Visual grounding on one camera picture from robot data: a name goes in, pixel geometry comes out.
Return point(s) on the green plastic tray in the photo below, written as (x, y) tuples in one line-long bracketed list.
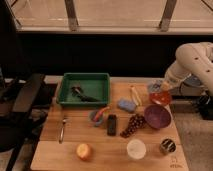
[(96, 85)]

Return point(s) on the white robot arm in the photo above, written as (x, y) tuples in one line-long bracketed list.
[(191, 58)]

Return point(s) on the black chair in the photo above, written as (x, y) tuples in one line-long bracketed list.
[(20, 91)]

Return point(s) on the purple bowl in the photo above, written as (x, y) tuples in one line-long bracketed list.
[(157, 116)]

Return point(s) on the orange yellow apple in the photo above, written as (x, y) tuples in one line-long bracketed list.
[(84, 151)]

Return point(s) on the red bowl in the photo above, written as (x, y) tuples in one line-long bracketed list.
[(161, 98)]

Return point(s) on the bunch of dark grapes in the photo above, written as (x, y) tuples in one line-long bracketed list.
[(135, 122)]

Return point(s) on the dark utensil in tray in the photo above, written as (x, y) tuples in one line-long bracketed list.
[(78, 92)]

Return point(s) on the black rectangular block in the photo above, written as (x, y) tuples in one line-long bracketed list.
[(111, 125)]

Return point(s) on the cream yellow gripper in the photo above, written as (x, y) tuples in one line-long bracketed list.
[(165, 86)]

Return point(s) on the blue sponge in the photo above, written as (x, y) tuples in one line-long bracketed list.
[(126, 105)]

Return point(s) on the small metal can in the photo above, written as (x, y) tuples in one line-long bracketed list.
[(167, 146)]

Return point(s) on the red orange carrot toy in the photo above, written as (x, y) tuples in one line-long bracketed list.
[(100, 113)]

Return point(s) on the light blue towel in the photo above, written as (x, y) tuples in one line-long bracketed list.
[(155, 86)]

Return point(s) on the grey bowl on side table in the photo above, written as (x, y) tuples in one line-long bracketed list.
[(191, 86)]

